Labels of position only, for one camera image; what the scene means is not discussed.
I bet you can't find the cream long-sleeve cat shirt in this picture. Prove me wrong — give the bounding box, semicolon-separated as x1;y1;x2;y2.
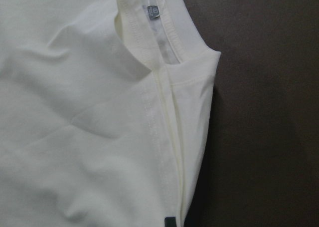
0;0;220;227

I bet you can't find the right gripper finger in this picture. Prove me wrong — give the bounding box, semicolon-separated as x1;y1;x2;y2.
164;209;176;227

